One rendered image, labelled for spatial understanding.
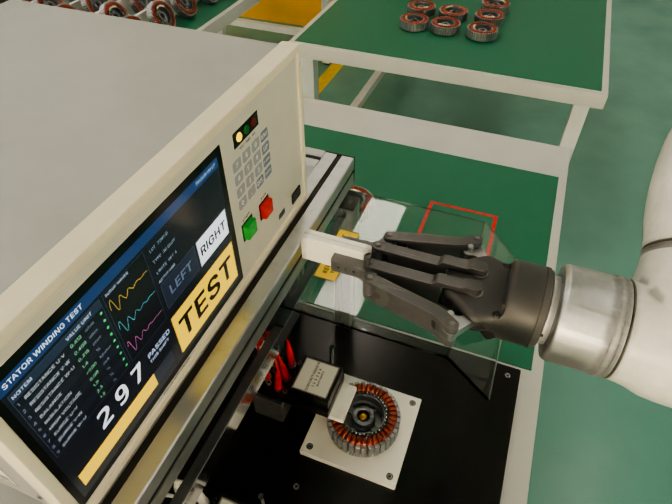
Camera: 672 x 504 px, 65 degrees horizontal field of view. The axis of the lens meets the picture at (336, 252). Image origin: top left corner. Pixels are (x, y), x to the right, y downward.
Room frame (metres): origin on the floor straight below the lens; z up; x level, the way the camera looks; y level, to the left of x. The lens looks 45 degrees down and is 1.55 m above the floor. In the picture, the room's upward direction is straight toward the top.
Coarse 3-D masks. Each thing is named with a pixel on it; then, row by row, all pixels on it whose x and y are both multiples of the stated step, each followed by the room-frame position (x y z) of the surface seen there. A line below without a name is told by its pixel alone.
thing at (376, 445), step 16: (352, 384) 0.45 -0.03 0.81; (368, 384) 0.45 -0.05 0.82; (352, 400) 0.43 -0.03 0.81; (368, 400) 0.43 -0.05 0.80; (384, 400) 0.42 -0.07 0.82; (352, 416) 0.40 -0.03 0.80; (384, 416) 0.39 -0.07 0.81; (400, 416) 0.39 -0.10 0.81; (336, 432) 0.37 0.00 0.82; (352, 432) 0.37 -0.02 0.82; (384, 432) 0.37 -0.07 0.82; (352, 448) 0.35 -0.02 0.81; (368, 448) 0.34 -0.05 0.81; (384, 448) 0.35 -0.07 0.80
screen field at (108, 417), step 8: (136, 368) 0.24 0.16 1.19; (144, 368) 0.24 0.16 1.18; (128, 376) 0.23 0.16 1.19; (136, 376) 0.23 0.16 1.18; (144, 376) 0.24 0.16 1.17; (120, 384) 0.22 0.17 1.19; (128, 384) 0.22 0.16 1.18; (136, 384) 0.23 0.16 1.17; (120, 392) 0.22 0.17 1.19; (128, 392) 0.22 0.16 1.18; (112, 400) 0.21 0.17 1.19; (120, 400) 0.21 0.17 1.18; (104, 408) 0.20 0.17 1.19; (112, 408) 0.20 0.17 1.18; (120, 408) 0.21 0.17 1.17; (96, 416) 0.19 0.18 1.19; (104, 416) 0.20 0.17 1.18; (112, 416) 0.20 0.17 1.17; (96, 424) 0.19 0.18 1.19; (104, 424) 0.19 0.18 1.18; (104, 432) 0.19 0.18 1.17
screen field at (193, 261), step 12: (216, 228) 0.36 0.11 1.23; (204, 240) 0.34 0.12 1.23; (216, 240) 0.36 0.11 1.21; (192, 252) 0.33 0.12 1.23; (204, 252) 0.34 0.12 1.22; (180, 264) 0.31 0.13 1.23; (192, 264) 0.32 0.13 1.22; (168, 276) 0.29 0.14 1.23; (180, 276) 0.31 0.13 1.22; (192, 276) 0.32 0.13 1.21; (168, 288) 0.29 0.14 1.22; (180, 288) 0.30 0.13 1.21; (168, 300) 0.29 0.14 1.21
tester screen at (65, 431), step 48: (192, 192) 0.34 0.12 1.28; (144, 240) 0.28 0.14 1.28; (192, 240) 0.33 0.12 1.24; (96, 288) 0.23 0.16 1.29; (144, 288) 0.27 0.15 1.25; (192, 288) 0.31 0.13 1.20; (48, 336) 0.19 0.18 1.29; (96, 336) 0.22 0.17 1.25; (144, 336) 0.25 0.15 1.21; (0, 384) 0.16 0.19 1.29; (48, 384) 0.18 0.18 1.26; (96, 384) 0.20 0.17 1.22; (144, 384) 0.24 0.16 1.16; (48, 432) 0.16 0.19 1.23; (96, 432) 0.19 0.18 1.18
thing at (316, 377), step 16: (272, 368) 0.46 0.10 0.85; (288, 368) 0.46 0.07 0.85; (304, 368) 0.44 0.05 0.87; (320, 368) 0.44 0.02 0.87; (336, 368) 0.44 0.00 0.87; (272, 384) 0.43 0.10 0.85; (288, 384) 0.43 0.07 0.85; (304, 384) 0.41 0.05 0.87; (320, 384) 0.41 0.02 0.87; (336, 384) 0.42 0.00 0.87; (288, 400) 0.40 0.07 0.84; (304, 400) 0.40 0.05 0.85; (320, 400) 0.39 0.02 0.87; (336, 400) 0.41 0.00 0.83; (336, 416) 0.39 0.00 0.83
